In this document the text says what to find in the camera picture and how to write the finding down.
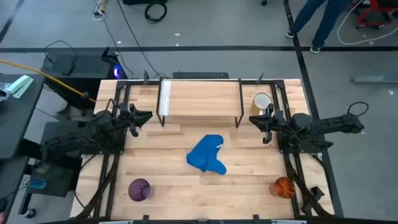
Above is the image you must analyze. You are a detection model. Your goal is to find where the metal frame rack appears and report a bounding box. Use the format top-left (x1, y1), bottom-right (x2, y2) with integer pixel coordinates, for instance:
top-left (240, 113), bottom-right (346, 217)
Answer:
top-left (156, 77), bottom-right (245, 129)

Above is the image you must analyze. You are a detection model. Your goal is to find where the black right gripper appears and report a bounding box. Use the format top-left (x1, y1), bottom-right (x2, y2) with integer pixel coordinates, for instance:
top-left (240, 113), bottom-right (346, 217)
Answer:
top-left (248, 103), bottom-right (286, 145)

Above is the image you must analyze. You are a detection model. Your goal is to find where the black computer case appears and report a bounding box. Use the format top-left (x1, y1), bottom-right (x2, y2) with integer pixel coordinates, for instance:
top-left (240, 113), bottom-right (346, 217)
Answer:
top-left (41, 46), bottom-right (129, 110)

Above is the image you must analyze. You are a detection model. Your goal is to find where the black power strip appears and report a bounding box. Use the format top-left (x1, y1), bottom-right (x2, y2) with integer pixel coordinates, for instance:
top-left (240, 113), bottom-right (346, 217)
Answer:
top-left (172, 72), bottom-right (230, 80)

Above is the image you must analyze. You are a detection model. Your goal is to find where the mint green stapler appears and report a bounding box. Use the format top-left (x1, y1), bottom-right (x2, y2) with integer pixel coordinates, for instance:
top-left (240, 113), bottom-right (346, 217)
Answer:
top-left (7, 75), bottom-right (35, 100)

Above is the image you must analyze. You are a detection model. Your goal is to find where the orange ball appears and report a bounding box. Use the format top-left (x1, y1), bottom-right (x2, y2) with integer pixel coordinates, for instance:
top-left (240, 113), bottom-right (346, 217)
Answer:
top-left (269, 177), bottom-right (297, 200)

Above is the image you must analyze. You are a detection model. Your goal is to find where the long black floor cable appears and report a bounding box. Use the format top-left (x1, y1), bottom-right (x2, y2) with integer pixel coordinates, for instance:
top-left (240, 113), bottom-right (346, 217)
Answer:
top-left (116, 0), bottom-right (169, 79)

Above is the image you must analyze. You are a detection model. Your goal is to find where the blue cloth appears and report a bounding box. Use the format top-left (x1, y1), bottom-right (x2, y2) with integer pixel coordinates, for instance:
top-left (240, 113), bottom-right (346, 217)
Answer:
top-left (186, 134), bottom-right (228, 175)

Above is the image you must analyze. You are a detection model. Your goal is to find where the white floor cable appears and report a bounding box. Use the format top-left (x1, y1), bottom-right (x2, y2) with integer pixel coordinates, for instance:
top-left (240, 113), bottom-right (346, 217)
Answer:
top-left (336, 0), bottom-right (398, 46)

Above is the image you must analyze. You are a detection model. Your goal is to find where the purple plastic cup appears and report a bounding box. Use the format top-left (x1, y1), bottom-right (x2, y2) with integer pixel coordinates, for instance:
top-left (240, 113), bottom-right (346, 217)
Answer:
top-left (127, 178), bottom-right (154, 202)

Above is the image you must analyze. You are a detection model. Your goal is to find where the black side desk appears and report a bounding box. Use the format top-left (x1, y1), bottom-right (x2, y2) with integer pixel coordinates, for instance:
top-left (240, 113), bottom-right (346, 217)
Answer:
top-left (0, 73), bottom-right (46, 160)

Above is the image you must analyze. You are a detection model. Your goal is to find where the yellow cable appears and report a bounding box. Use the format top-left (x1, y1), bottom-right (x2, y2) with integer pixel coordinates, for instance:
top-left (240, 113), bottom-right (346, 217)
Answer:
top-left (0, 59), bottom-right (97, 104)

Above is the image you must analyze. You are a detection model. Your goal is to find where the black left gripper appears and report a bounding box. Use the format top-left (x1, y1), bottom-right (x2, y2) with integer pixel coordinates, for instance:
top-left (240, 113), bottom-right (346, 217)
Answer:
top-left (119, 102), bottom-right (154, 138)

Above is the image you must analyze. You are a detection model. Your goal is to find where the black metal table frame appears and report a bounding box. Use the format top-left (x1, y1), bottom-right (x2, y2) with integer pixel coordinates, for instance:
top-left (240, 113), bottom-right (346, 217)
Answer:
top-left (74, 72), bottom-right (338, 224)

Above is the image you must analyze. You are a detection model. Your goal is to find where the grey floor bar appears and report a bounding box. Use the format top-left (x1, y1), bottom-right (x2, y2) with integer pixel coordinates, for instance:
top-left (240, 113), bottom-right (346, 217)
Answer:
top-left (351, 74), bottom-right (398, 85)

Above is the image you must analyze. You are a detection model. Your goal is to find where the yellow enamel mug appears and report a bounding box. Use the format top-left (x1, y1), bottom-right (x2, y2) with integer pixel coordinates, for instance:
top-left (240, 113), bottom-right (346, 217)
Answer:
top-left (250, 92), bottom-right (275, 117)

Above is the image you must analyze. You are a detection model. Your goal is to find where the coiled black cable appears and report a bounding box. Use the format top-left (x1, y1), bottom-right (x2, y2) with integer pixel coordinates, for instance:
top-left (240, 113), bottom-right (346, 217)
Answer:
top-left (144, 2), bottom-right (168, 24)

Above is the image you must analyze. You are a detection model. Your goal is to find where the person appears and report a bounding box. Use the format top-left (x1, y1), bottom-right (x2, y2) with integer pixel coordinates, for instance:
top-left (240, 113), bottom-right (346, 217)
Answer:
top-left (285, 0), bottom-right (353, 55)

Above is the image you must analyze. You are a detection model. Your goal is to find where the red cart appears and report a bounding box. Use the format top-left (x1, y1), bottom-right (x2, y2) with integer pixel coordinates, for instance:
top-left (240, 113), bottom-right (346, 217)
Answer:
top-left (356, 0), bottom-right (398, 30)

